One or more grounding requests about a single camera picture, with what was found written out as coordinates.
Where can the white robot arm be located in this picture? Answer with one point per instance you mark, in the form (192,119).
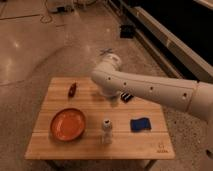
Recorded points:
(193,97)

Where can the black white striped box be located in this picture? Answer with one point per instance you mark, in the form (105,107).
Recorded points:
(126,97)

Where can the small red brown bottle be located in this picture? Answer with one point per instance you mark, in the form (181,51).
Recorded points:
(72,90)

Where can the clear bottle white cap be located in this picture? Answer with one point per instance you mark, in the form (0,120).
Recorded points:
(106,131)

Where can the wooden folding table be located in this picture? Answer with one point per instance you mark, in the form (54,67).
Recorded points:
(154,144)

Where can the blue sponge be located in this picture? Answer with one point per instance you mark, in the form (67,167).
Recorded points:
(140,124)

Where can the orange plate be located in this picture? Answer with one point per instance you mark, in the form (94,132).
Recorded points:
(68,124)

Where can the black object on floor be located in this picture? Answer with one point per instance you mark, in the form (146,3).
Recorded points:
(127,31)

